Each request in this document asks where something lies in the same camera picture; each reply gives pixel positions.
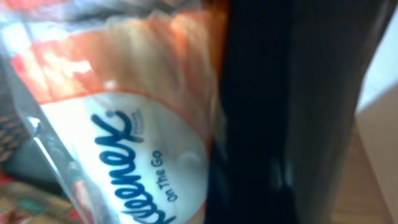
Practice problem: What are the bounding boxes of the tissue pocket pack bundle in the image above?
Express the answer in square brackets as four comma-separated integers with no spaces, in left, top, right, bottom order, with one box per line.
[1,1,229,223]

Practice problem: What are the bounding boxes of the dark grey plastic basket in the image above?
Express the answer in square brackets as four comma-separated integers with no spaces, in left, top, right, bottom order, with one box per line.
[4,140,63,195]

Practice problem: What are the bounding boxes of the orange spaghetti packet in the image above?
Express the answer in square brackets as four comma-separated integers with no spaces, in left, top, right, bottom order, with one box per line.
[1,172,83,224]

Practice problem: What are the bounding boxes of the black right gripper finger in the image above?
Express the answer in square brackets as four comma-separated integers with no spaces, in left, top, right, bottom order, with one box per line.
[205,0,397,223]

